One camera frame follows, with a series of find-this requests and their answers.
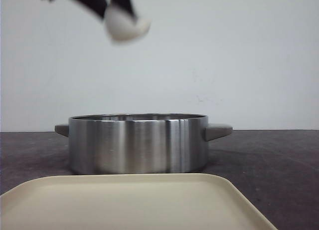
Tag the cream plastic tray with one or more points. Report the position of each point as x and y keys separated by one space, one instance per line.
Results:
x=129 y=202

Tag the panda bun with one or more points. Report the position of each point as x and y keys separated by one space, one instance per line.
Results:
x=122 y=27

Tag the stainless steel pot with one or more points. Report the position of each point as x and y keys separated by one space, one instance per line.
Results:
x=141 y=143

